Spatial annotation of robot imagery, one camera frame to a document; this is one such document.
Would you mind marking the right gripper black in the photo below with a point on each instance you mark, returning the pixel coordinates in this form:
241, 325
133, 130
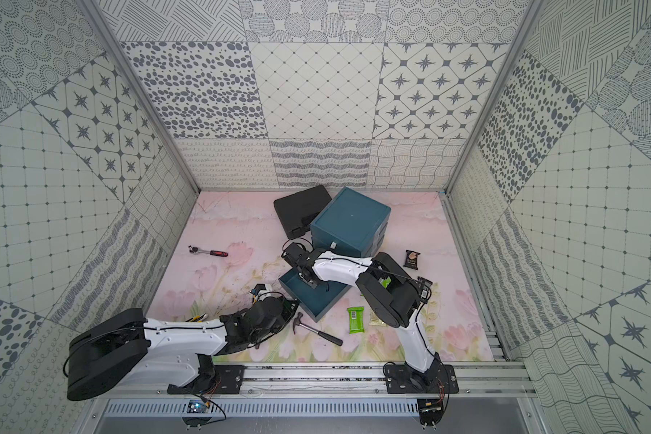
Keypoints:
312, 285

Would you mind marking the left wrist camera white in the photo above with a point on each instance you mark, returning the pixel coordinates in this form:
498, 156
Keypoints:
257, 291

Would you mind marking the green cookie packet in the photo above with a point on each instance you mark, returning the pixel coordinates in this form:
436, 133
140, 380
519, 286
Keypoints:
355, 320

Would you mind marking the teal bottom drawer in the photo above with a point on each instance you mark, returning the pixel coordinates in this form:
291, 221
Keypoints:
315, 302

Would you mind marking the red handled ratchet wrench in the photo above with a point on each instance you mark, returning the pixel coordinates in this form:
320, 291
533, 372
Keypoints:
214, 253

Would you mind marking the yellow cookie packet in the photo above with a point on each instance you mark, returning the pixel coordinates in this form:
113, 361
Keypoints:
374, 323

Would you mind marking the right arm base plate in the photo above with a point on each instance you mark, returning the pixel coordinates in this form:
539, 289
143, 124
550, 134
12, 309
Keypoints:
402, 379

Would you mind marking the aluminium mounting rail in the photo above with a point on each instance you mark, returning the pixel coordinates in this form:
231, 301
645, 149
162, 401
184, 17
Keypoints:
366, 380

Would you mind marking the black claw hammer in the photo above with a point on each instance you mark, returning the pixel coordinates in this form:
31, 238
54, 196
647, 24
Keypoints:
298, 323

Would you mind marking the black plastic case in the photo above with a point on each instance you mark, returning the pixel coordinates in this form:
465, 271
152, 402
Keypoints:
297, 211

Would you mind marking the white slotted cable duct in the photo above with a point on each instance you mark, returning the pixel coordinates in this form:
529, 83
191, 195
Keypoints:
258, 408

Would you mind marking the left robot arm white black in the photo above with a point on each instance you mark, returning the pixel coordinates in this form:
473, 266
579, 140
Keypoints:
132, 349

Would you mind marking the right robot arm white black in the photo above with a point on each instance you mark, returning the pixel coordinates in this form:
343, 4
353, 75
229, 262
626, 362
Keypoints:
394, 296

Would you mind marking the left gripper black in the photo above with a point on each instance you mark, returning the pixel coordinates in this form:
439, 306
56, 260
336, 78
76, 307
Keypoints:
281, 310

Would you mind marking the teal drawer cabinet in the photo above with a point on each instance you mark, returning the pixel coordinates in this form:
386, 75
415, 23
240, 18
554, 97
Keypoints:
352, 224

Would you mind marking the green cookie packet barcode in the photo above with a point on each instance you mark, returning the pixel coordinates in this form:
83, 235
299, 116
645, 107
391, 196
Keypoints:
385, 282

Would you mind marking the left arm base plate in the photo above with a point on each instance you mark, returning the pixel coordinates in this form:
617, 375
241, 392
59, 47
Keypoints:
222, 379

